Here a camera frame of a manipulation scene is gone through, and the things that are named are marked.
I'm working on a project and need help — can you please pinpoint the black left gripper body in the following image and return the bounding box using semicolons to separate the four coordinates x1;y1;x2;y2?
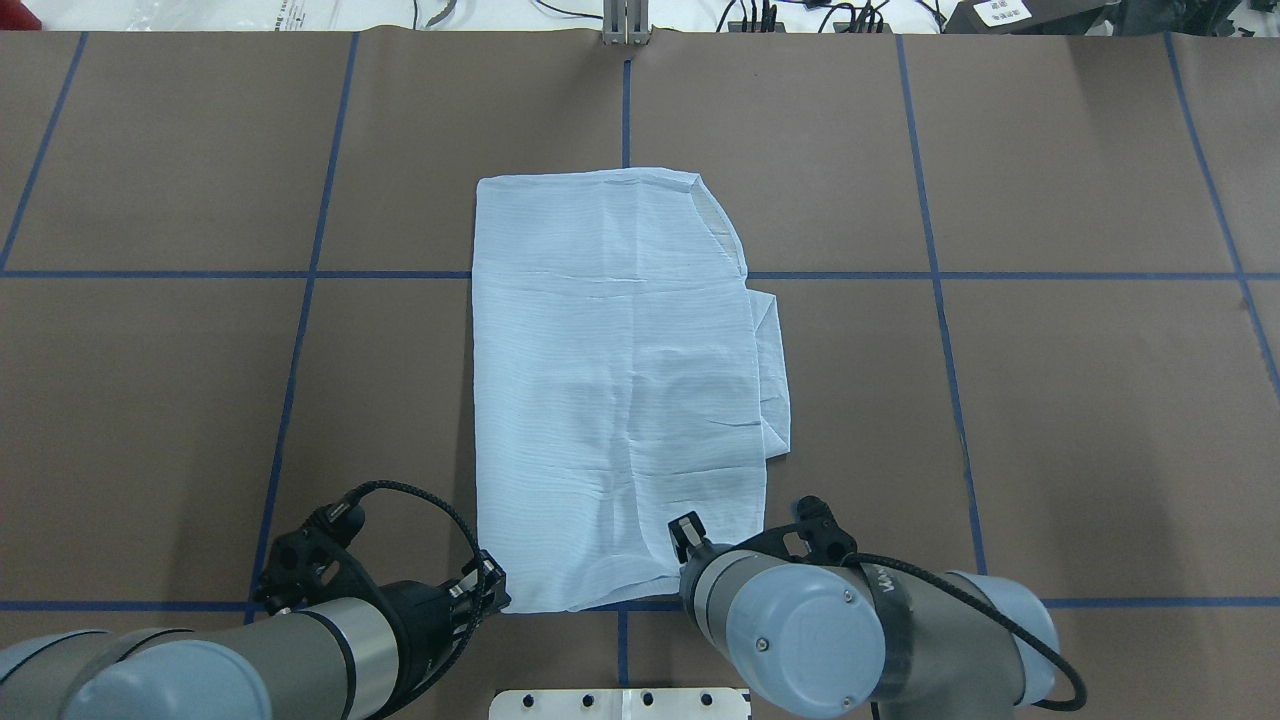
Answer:
380;570;492;714

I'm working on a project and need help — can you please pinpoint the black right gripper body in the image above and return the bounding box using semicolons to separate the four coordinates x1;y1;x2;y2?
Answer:
685;530;799;582

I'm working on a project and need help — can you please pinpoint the light blue button-up shirt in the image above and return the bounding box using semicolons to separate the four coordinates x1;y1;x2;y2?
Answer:
471;167;791;614

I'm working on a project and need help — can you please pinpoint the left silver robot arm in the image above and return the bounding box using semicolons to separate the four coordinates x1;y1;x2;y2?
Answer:
3;546;509;719

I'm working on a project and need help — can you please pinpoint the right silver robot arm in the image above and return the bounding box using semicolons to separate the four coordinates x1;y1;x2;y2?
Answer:
668;496;1088;719

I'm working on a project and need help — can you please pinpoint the black box with label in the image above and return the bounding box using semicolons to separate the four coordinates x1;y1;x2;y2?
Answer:
942;1;1121;36

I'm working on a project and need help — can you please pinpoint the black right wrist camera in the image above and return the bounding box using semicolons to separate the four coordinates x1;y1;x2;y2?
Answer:
787;495;858;569

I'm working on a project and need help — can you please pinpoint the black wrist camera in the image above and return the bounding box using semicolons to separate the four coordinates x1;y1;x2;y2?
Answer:
787;495;858;569
252;502;376;616

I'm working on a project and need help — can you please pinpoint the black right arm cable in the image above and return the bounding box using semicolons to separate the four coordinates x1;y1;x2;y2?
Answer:
845;553;1088;714

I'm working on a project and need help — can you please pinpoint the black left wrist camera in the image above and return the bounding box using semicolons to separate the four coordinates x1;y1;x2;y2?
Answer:
252;502;376;616

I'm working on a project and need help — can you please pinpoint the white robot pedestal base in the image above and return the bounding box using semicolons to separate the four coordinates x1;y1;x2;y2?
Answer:
488;687;753;719

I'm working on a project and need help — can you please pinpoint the aluminium frame post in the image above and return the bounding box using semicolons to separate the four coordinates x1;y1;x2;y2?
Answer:
602;0;653;46

